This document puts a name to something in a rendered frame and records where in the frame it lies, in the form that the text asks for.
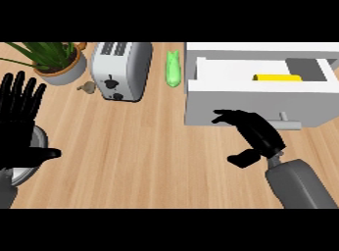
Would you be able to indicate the yellow block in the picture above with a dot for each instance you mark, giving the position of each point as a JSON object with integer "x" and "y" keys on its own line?
{"x": 278, "y": 77}

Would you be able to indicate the white drawer front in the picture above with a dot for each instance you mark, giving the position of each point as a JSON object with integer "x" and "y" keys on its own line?
{"x": 254, "y": 98}

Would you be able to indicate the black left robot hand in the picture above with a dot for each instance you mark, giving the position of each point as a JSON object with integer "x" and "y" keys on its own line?
{"x": 7, "y": 137}

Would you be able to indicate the pale green bottle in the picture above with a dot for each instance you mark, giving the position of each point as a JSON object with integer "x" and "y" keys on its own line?
{"x": 171, "y": 72}

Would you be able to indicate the small tan garlic bulb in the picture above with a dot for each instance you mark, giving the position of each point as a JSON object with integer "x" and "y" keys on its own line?
{"x": 87, "y": 87}

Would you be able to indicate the silver toaster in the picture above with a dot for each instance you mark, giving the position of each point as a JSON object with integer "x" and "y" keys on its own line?
{"x": 121, "y": 70}

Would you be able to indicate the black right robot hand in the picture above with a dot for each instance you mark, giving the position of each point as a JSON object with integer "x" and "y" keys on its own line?
{"x": 259, "y": 132}

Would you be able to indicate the grey and brown plant pot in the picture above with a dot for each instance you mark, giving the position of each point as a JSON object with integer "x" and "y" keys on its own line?
{"x": 68, "y": 73}

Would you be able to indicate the white drawer box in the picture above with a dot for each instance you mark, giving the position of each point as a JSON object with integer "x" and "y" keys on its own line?
{"x": 229, "y": 70}

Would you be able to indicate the green leafy plant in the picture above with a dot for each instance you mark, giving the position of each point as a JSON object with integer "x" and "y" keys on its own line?
{"x": 52, "y": 54}

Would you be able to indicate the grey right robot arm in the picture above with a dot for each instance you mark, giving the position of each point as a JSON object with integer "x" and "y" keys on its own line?
{"x": 300, "y": 186}

